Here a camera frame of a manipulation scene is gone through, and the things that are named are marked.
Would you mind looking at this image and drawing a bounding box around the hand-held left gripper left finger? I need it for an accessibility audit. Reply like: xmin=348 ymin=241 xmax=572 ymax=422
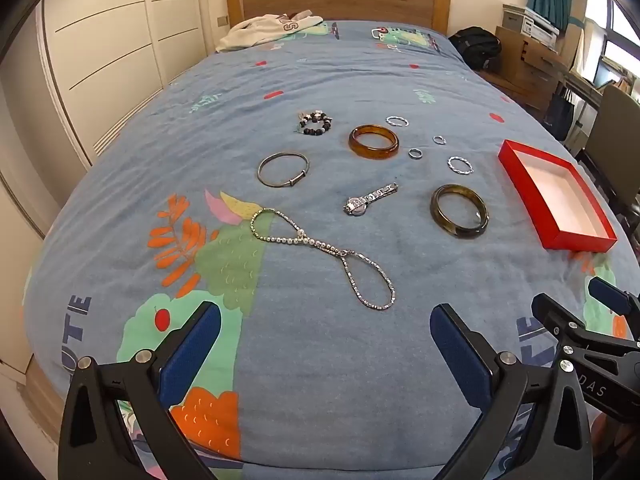
xmin=57 ymin=301 xmax=223 ymax=480

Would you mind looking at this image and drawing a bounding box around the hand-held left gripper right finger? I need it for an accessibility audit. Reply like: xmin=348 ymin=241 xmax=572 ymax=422
xmin=429 ymin=302 xmax=593 ymax=480

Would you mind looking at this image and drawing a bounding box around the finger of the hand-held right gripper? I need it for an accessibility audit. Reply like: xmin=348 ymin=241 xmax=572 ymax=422
xmin=587 ymin=276 xmax=640 ymax=341
xmin=531 ymin=294 xmax=640 ymax=373

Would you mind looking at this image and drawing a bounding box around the red shallow box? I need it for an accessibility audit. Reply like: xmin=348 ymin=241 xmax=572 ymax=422
xmin=498 ymin=139 xmax=618 ymax=252

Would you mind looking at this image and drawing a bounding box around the dark olive bangle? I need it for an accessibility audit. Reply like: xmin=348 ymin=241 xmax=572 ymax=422
xmin=430 ymin=184 xmax=489 ymax=239

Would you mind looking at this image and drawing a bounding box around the rhinestone pearl necklace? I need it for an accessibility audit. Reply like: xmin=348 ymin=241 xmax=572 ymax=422
xmin=250 ymin=206 xmax=396 ymax=312

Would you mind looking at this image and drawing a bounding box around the silver wristwatch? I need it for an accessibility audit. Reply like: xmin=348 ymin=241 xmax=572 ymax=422
xmin=343 ymin=183 xmax=399 ymax=217

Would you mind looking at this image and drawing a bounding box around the thin silver bangle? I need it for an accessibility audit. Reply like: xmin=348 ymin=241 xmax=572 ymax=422
xmin=257 ymin=152 xmax=310 ymax=189

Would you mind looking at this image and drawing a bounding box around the amber bangle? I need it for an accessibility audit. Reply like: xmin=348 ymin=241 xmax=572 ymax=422
xmin=348 ymin=124 xmax=401 ymax=161

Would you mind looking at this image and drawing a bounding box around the black and white bead bracelet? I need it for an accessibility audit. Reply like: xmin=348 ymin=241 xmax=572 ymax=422
xmin=298 ymin=110 xmax=335 ymax=136

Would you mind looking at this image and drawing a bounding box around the blue printed bedsheet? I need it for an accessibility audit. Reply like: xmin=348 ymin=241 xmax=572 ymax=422
xmin=22 ymin=20 xmax=640 ymax=480

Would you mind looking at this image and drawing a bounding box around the grey backed chair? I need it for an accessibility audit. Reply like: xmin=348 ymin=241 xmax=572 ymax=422
xmin=575 ymin=82 xmax=640 ymax=221

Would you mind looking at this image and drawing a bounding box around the dark blue hanging bag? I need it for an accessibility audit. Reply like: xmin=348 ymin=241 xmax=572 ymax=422
xmin=542 ymin=87 xmax=576 ymax=141

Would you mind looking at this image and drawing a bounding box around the grey study desk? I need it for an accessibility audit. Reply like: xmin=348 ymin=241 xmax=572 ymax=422
xmin=557 ymin=67 xmax=608 ymax=111

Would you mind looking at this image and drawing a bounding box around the wooden drawer cabinet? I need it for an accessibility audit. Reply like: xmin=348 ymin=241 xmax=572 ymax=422
xmin=492 ymin=25 xmax=566 ymax=111

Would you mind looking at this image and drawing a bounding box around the dark framed window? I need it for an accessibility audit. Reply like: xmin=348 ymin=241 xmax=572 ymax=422
xmin=575 ymin=0 xmax=640 ymax=86

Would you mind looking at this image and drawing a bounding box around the black backpack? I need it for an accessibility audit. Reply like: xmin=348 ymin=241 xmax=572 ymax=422
xmin=448 ymin=26 xmax=502 ymax=72

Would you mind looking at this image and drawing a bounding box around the white printer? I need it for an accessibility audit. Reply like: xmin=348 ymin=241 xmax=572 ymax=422
xmin=520 ymin=7 xmax=561 ymax=51

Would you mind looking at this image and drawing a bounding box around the grey storage box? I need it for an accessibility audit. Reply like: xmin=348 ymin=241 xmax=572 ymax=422
xmin=501 ymin=4 xmax=526 ymax=33

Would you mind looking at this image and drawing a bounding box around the white wardrobe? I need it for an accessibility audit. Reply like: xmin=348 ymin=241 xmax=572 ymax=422
xmin=0 ymin=0 xmax=211 ymax=376

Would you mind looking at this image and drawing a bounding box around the white hoodie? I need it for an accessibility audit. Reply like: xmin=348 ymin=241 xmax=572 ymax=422
xmin=216 ymin=9 xmax=325 ymax=52

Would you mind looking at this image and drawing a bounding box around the wooden headboard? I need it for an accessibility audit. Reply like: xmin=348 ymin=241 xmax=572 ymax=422
xmin=226 ymin=0 xmax=452 ymax=36

